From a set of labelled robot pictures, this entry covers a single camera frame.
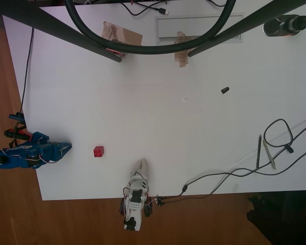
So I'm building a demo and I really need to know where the red cube block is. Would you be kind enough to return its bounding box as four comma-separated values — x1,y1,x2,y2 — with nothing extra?
93,145,105,158

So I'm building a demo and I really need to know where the black table clamp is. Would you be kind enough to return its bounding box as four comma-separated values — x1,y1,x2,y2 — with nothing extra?
143,198,155,218

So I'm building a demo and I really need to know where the black and red clamp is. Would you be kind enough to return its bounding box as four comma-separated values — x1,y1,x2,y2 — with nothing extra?
4,128,33,141

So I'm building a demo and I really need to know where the blue clamp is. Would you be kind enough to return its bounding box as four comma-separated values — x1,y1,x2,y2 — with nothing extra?
8,112,26,124

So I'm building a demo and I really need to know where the black stand leg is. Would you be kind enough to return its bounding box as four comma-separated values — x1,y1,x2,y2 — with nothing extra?
188,0,306,58
0,0,122,63

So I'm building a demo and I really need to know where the black pen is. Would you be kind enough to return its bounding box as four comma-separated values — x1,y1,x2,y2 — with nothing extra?
256,134,262,169

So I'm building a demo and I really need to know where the narrow brown tape strip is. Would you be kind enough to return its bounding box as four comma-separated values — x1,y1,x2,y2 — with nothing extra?
173,31,200,68

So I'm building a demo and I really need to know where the black curved tube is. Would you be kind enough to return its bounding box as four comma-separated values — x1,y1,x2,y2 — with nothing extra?
64,0,237,55

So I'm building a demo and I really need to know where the grey pen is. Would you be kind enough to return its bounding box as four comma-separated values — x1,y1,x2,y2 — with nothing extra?
262,138,277,170

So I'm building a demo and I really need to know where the wide brown tape patch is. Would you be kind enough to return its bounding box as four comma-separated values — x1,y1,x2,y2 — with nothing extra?
101,21,144,47

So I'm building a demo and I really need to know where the transparent ruler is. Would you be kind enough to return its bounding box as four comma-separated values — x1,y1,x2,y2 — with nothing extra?
227,114,306,170

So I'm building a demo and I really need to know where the dark bulky object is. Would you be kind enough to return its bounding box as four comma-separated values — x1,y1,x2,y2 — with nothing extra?
245,188,306,245

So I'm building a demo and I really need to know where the black cable with connector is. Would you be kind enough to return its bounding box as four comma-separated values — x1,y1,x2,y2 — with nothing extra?
155,145,306,206

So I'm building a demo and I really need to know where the thin black power cable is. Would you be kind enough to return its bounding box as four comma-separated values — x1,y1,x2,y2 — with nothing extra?
18,27,35,115

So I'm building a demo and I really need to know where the red white wire bundle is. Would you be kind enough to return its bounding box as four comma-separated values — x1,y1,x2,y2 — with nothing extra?
105,46,130,60

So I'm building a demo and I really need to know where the black looped cable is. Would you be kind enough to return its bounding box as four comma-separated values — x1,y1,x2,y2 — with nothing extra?
263,118,306,177

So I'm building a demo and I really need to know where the grey cable hatch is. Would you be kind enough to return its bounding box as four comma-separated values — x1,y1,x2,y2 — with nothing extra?
155,15,244,47

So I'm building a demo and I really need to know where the black USB cable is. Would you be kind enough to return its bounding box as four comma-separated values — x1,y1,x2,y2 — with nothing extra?
116,0,170,17

